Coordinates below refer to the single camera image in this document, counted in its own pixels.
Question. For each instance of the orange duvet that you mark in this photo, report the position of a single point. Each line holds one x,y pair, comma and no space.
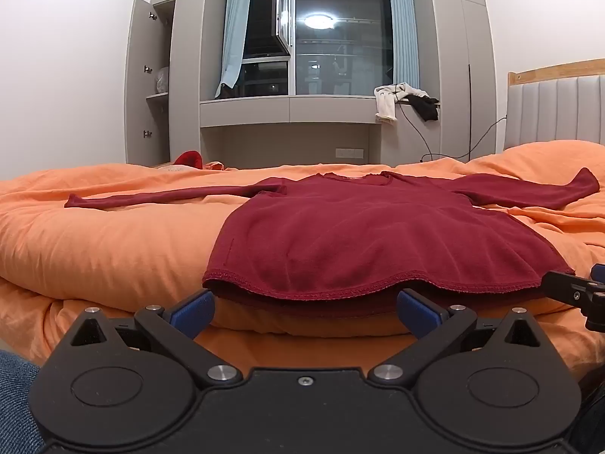
118,246

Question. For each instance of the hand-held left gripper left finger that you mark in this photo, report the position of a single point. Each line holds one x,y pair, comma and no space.
191,313

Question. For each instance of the small dark object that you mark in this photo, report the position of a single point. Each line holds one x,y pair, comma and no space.
226,90

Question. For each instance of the white wall socket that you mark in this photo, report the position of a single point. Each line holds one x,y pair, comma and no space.
349,153

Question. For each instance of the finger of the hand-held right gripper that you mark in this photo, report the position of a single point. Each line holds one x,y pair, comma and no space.
567,289
599,273

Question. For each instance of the pale patterned pillow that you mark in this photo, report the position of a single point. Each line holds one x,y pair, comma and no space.
177,168

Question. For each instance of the red plush item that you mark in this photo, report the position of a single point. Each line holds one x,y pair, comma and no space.
189,158

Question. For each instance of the grey padded wooden headboard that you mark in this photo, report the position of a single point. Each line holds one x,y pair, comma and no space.
557,108

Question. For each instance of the white bag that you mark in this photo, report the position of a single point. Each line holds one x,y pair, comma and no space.
162,80

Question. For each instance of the light blue curtain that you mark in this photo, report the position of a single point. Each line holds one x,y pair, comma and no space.
235,33
404,33

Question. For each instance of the grey built-in wardrobe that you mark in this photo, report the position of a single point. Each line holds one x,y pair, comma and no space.
189,56

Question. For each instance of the person's blue jeans leg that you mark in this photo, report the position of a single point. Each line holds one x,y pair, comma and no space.
14,402

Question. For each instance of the dark red sweater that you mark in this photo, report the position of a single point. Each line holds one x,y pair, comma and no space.
354,236

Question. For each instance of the open window sash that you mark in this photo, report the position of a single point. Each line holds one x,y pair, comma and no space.
283,9

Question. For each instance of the window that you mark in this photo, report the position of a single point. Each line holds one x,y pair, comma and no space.
340,56

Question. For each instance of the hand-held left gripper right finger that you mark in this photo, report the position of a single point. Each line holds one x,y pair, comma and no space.
418,314

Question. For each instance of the small orange cloth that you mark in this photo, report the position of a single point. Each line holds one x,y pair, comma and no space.
215,166

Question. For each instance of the white garment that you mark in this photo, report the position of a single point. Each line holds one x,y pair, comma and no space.
385,104

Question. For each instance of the black garment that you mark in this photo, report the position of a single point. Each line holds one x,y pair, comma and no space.
427,108

